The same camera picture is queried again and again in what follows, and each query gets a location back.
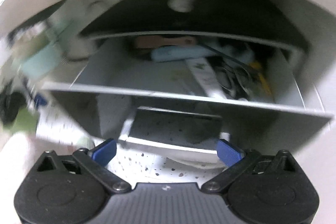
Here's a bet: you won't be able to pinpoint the black drawer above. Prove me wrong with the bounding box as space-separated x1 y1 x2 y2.
42 33 334 154

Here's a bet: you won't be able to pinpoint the black scissors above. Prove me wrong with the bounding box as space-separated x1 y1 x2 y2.
215 64 253 101

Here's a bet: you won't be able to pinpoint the green plastic basin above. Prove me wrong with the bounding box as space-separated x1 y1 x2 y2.
19 43 64 80

